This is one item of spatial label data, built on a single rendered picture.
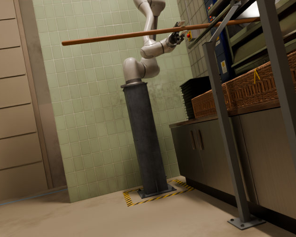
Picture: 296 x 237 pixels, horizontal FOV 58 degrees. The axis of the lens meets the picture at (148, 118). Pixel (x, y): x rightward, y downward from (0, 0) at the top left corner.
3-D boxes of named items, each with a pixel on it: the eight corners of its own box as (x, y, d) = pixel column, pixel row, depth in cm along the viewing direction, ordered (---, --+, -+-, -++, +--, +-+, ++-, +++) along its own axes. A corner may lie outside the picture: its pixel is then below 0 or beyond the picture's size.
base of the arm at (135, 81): (120, 90, 258) (119, 85, 258) (142, 86, 262) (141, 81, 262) (121, 87, 240) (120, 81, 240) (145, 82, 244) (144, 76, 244)
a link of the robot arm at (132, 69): (121, 83, 253) (117, 61, 255) (137, 82, 264) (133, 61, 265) (130, 78, 240) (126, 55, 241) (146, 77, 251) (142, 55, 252)
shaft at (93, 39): (61, 45, 160) (60, 40, 160) (62, 46, 163) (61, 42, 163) (296, 15, 199) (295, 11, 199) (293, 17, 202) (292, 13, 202)
